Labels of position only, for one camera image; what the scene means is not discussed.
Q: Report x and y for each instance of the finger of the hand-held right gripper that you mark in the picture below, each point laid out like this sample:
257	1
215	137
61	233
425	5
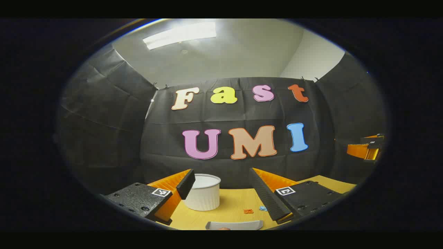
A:
360	151
372	140

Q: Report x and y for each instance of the yellow wooden desktop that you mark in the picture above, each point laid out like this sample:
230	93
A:
235	202

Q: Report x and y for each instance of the grey plastic dustpan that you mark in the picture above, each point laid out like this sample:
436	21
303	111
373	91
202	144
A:
242	225

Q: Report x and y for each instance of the ceiling light panel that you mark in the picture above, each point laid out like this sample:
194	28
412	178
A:
180	34

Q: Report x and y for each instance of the white ribbed garbage bin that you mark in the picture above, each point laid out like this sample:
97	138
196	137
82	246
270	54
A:
204	197

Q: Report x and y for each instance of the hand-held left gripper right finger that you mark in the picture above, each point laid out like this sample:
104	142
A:
264	193

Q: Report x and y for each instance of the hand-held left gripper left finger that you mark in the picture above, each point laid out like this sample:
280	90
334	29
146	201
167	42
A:
186	183

